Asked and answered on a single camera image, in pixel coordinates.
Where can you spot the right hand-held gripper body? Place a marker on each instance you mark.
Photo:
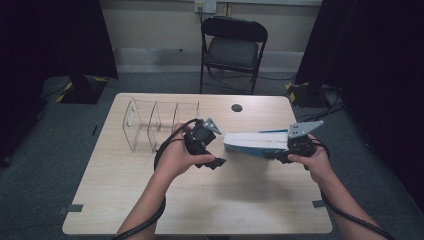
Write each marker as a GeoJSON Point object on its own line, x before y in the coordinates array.
{"type": "Point", "coordinates": [301, 140]}

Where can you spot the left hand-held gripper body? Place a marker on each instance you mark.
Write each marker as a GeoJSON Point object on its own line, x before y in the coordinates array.
{"type": "Point", "coordinates": [200, 136]}

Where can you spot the thick blue book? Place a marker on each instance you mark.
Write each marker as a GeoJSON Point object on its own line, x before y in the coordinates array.
{"type": "Point", "coordinates": [253, 141]}

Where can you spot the clear acrylic book rack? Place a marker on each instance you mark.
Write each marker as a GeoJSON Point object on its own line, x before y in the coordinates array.
{"type": "Point", "coordinates": [146, 126]}

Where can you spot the person's right hand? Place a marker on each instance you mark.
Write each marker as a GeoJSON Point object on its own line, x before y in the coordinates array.
{"type": "Point", "coordinates": [315, 163]}

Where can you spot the person's left hand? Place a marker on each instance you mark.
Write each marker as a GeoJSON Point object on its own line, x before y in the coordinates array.
{"type": "Point", "coordinates": [176, 156]}

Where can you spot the black stand base striped tape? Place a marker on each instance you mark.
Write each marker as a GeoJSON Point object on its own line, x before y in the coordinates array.
{"type": "Point", "coordinates": [83, 91]}
{"type": "Point", "coordinates": [305, 95]}

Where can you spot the black round table grommet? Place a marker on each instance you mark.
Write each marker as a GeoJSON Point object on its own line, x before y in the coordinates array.
{"type": "Point", "coordinates": [236, 107]}

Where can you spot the grey floor tape piece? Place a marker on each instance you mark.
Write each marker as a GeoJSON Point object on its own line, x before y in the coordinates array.
{"type": "Point", "coordinates": [71, 208]}
{"type": "Point", "coordinates": [318, 203]}

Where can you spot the black folding chair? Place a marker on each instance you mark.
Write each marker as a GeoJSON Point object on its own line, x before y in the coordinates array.
{"type": "Point", "coordinates": [233, 50]}

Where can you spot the black curtain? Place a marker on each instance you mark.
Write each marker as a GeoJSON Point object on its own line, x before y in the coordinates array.
{"type": "Point", "coordinates": [376, 66]}
{"type": "Point", "coordinates": [50, 40]}

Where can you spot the white wall socket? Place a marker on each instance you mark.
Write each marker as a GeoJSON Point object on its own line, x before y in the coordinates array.
{"type": "Point", "coordinates": [205, 5]}

